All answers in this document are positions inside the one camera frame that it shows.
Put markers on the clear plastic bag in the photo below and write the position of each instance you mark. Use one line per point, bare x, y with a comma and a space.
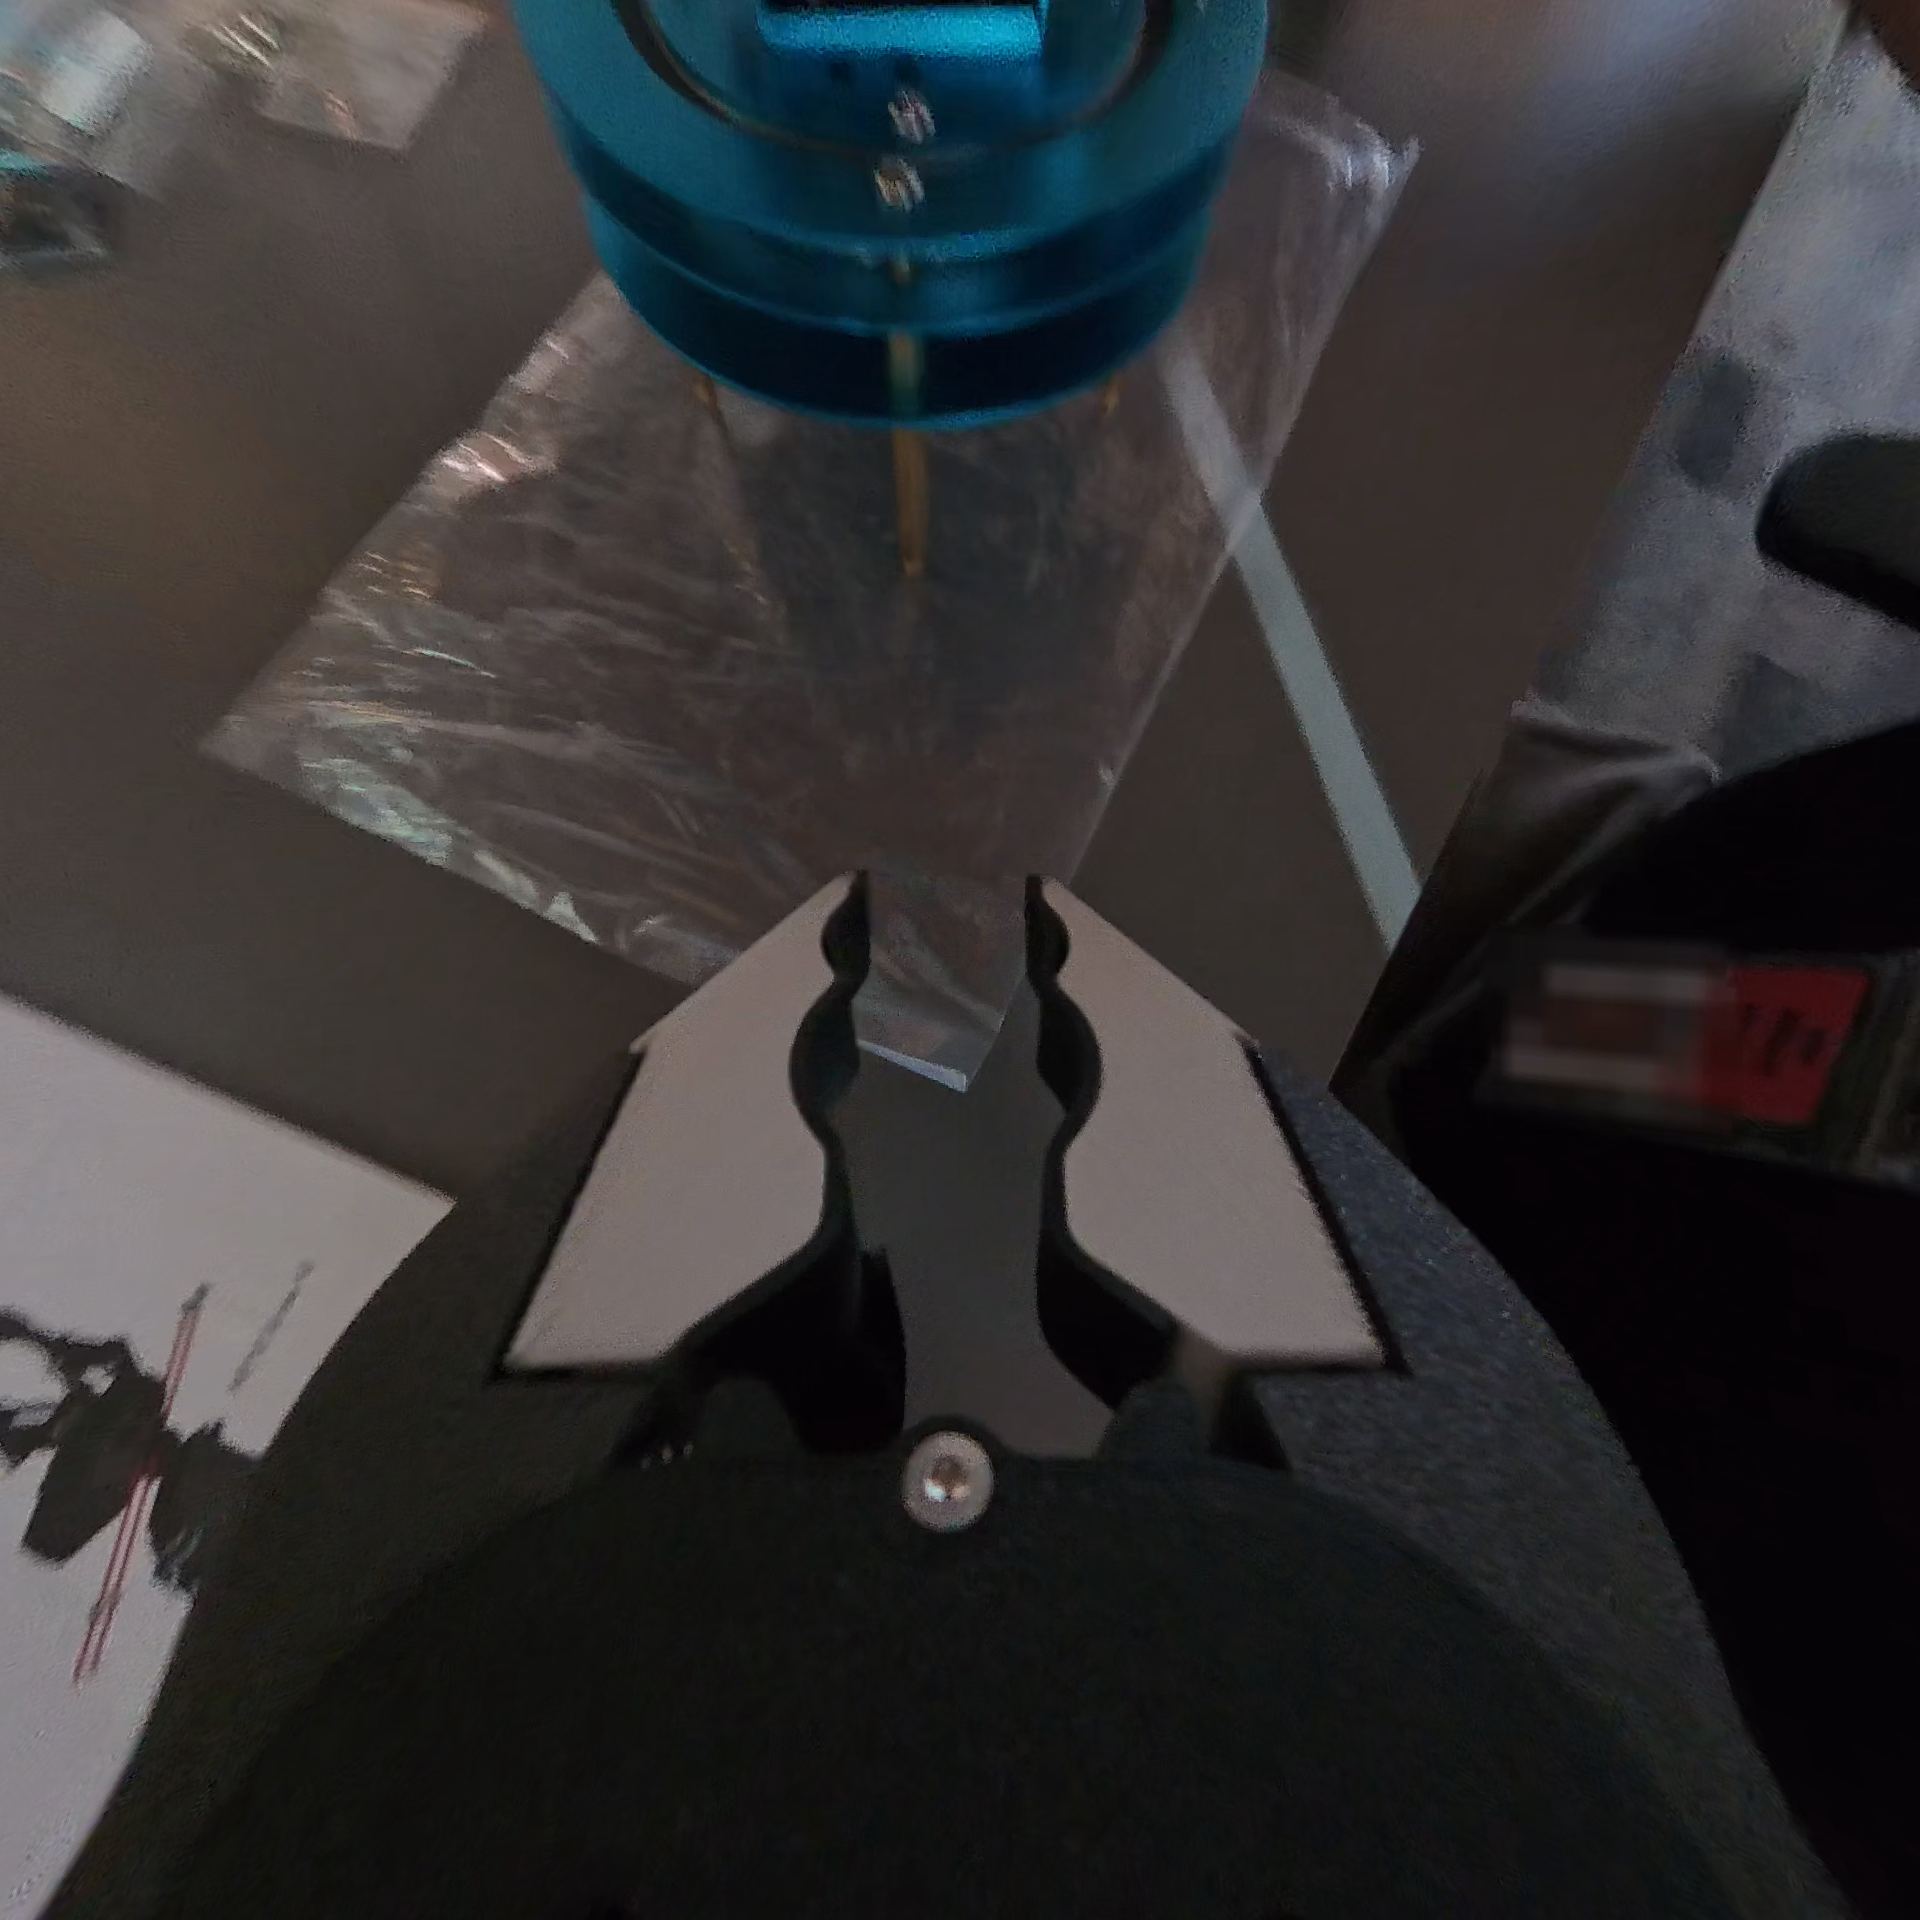
676, 676

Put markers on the blue toy robot arm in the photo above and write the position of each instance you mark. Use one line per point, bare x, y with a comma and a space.
899, 240

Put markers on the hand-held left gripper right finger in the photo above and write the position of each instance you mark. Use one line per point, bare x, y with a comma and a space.
1201, 1200

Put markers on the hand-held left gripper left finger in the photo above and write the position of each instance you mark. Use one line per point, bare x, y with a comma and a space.
676, 1200

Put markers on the grey desk with wooden edge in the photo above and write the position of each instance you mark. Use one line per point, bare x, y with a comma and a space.
225, 525

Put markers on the pile of small parts bags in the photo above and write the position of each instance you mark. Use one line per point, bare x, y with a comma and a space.
359, 91

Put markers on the printed instruction manual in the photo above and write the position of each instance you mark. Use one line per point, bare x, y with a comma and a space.
225, 1169

